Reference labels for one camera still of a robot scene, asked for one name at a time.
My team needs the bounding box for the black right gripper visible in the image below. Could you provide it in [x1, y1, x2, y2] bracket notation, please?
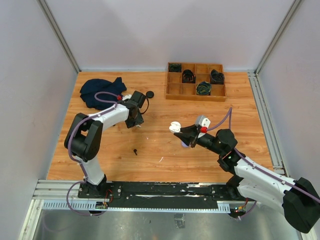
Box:
[174, 123, 225, 156]

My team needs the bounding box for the purple round charging case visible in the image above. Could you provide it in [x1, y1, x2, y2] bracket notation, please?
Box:
[181, 141, 190, 148]

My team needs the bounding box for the white round charging case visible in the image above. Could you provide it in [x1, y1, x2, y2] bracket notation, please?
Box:
[169, 121, 182, 134]

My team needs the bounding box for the black round charging case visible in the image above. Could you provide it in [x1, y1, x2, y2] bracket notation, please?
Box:
[146, 91, 155, 99]

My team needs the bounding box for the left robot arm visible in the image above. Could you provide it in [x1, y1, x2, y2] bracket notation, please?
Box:
[64, 99, 145, 198]

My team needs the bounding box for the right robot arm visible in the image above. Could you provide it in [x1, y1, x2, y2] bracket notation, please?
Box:
[169, 121, 320, 234]

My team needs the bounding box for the wooden divided tray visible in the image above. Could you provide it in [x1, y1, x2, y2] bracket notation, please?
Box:
[165, 62, 227, 102]

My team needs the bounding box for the rolled blue yellow tie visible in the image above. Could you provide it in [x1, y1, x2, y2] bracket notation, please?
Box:
[195, 81, 212, 96]

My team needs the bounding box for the dark blue cloth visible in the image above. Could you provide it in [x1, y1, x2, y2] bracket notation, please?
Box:
[79, 77, 127, 111]

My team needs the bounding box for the rolled dark tie right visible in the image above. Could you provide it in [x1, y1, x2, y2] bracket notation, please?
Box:
[210, 69, 225, 85]

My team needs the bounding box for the rolled dark tie back-left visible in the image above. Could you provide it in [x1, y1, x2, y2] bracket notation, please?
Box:
[168, 63, 182, 73]

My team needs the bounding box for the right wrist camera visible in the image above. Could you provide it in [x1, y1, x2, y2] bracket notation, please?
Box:
[195, 115, 211, 128]

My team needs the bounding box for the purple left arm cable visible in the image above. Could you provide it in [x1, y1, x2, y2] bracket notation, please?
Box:
[65, 91, 123, 217]

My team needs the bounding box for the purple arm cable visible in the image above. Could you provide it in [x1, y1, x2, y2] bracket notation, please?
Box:
[65, 91, 123, 217]
[206, 107, 320, 216]

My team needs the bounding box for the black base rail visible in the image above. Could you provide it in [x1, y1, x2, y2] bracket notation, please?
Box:
[77, 181, 246, 210]

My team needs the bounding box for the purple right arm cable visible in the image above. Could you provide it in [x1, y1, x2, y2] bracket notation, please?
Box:
[206, 107, 320, 216]

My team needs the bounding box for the aluminium frame rail right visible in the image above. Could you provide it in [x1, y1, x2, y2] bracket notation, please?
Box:
[247, 0, 303, 177]

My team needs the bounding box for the aluminium frame rail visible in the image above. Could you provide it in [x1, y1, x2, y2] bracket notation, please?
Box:
[37, 0, 81, 74]
[247, 0, 303, 177]

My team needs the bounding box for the aluminium frame rail left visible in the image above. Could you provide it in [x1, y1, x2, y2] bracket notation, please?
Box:
[37, 0, 81, 74]

